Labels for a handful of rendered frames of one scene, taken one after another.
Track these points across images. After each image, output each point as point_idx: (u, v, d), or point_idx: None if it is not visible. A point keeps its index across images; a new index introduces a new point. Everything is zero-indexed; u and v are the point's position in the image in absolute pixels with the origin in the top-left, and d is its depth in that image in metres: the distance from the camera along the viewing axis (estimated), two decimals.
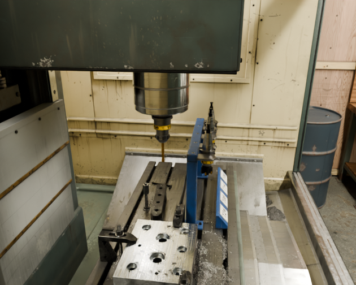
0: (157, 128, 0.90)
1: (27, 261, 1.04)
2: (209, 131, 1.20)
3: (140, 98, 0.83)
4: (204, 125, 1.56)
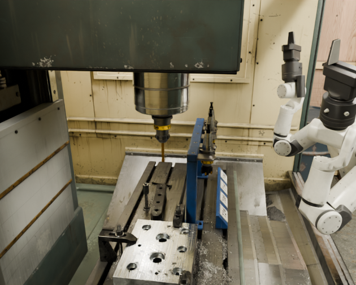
0: (157, 128, 0.90)
1: (27, 261, 1.04)
2: (209, 131, 1.20)
3: (140, 98, 0.83)
4: (204, 125, 1.56)
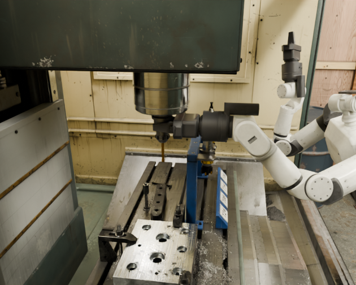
0: None
1: (27, 261, 1.04)
2: None
3: (140, 98, 0.83)
4: None
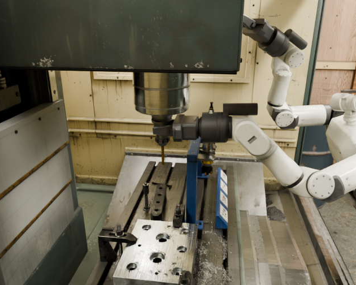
0: None
1: (27, 261, 1.04)
2: None
3: (140, 98, 0.83)
4: None
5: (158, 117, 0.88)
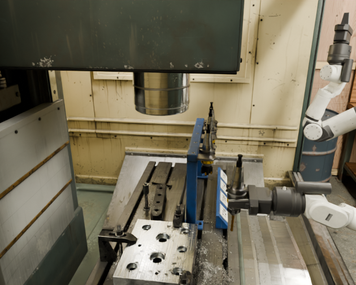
0: None
1: (27, 261, 1.04)
2: (209, 131, 1.20)
3: (140, 98, 0.83)
4: (204, 125, 1.56)
5: (235, 192, 0.94)
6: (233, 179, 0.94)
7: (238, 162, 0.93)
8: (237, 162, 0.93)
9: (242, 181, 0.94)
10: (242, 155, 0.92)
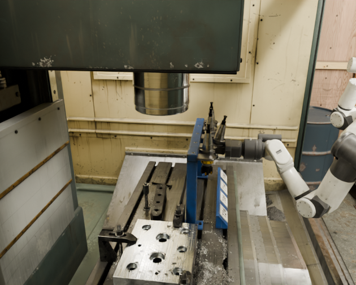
0: None
1: (27, 261, 1.04)
2: (209, 131, 1.20)
3: (140, 98, 0.83)
4: (204, 125, 1.56)
5: (217, 142, 1.30)
6: (217, 133, 1.31)
7: (223, 120, 1.30)
8: (222, 120, 1.30)
9: (223, 135, 1.31)
10: (227, 116, 1.29)
